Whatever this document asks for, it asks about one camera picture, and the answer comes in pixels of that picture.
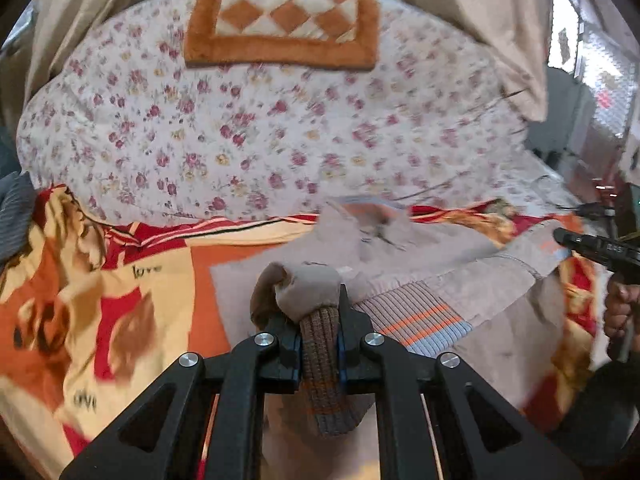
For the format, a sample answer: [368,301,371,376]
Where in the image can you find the beige zip jacket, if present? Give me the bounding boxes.
[209,195,574,480]

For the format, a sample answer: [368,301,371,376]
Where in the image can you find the person's right hand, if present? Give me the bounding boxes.
[603,273,640,360]

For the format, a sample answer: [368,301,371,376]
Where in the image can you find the orange red yellow blanket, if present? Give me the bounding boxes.
[1,186,602,479]

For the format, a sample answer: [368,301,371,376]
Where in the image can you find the window with lattice grille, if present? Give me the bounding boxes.
[548,0,639,140]

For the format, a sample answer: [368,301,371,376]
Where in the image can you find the beige curtain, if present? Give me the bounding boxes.
[411,0,548,122]

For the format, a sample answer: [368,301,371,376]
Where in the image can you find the floral white quilt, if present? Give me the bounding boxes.
[16,0,548,223]

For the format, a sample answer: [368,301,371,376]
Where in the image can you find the orange checkered plush mat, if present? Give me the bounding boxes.
[183,0,380,70]

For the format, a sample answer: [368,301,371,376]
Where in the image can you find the black cable on bed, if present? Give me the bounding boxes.
[534,173,609,216]

